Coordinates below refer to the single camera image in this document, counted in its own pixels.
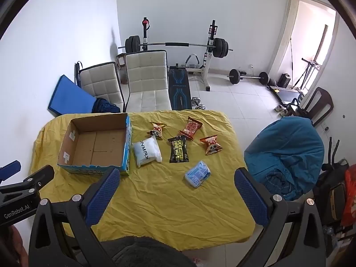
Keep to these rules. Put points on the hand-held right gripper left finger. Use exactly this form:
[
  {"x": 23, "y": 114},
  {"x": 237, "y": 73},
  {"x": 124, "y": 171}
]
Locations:
[{"x": 103, "y": 197}]

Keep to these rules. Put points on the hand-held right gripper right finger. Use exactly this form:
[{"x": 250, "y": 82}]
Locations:
[{"x": 251, "y": 200}]

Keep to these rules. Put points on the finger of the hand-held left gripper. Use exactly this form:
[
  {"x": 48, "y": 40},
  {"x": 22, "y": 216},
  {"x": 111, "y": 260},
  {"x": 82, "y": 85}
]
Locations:
[
  {"x": 9, "y": 169},
  {"x": 39, "y": 179}
]

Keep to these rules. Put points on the cardboard box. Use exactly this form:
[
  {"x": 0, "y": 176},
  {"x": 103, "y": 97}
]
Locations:
[{"x": 97, "y": 147}]

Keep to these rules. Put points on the light blue snack packet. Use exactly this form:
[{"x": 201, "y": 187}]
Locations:
[{"x": 197, "y": 173}]

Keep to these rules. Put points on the white zip pouch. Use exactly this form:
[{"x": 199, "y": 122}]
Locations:
[{"x": 146, "y": 151}]

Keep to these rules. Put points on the orange panda snack packet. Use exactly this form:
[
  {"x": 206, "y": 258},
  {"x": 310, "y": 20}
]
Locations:
[{"x": 211, "y": 145}]

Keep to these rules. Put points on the yellow panda snack packet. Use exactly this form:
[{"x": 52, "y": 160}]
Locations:
[{"x": 156, "y": 130}]

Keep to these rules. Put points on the black wipes packet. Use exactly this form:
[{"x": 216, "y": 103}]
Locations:
[{"x": 179, "y": 150}]

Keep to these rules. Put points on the red snack packet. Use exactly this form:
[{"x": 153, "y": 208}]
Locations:
[{"x": 190, "y": 128}]

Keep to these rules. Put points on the teal blanket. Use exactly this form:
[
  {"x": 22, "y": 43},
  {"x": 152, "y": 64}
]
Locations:
[{"x": 286, "y": 155}]

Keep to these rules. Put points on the yellow tablecloth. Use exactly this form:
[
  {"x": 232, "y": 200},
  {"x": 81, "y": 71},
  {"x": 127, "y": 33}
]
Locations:
[{"x": 167, "y": 214}]

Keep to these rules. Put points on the dark fuzzy clothing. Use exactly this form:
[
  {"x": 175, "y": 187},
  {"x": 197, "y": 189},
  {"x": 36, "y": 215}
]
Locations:
[{"x": 144, "y": 251}]

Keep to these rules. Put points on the black bag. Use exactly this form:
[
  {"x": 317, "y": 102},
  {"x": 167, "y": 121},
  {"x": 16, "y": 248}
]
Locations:
[{"x": 332, "y": 192}]

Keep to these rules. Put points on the blue foam mat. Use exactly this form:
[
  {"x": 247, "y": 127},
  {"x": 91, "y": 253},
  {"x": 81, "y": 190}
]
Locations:
[{"x": 69, "y": 94}]

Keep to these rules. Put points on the dark blue cloth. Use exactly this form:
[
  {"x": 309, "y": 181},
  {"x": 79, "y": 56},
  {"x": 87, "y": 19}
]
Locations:
[{"x": 104, "y": 106}]

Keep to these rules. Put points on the pair of sneakers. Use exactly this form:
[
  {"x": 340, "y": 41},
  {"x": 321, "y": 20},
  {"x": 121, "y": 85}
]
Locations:
[{"x": 281, "y": 110}]

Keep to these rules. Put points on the black folded stand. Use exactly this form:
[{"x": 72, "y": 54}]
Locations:
[{"x": 333, "y": 150}]

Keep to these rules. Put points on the orange bag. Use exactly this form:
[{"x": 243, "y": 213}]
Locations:
[{"x": 350, "y": 194}]

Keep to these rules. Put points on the chrome dumbbell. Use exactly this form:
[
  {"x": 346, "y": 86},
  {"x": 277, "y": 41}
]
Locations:
[{"x": 199, "y": 104}]

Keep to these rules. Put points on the treadmill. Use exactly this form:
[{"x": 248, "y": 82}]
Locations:
[{"x": 286, "y": 94}]

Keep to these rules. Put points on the white quilted chair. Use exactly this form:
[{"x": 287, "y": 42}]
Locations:
[
  {"x": 100, "y": 83},
  {"x": 147, "y": 75}
]

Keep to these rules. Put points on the dark wooden chair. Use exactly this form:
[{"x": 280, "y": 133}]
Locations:
[{"x": 324, "y": 100}]

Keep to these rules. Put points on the black speaker box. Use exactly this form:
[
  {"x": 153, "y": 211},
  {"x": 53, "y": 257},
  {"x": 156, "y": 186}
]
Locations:
[{"x": 284, "y": 80}]

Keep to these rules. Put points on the short barbell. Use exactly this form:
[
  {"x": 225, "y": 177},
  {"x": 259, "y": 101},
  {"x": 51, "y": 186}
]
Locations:
[{"x": 235, "y": 76}]

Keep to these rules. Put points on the black weight bench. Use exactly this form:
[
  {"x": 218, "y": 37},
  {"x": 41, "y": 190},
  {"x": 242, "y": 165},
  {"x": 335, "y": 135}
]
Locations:
[{"x": 179, "y": 89}]

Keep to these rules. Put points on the small brown stool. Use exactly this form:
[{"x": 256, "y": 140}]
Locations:
[{"x": 121, "y": 61}]

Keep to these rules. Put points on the long barbell with plates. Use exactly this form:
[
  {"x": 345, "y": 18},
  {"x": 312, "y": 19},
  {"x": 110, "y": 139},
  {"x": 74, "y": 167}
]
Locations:
[{"x": 178, "y": 44}]

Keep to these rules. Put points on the black folded frame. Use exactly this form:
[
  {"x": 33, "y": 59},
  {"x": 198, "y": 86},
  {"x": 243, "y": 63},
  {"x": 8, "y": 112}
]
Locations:
[{"x": 78, "y": 73}]

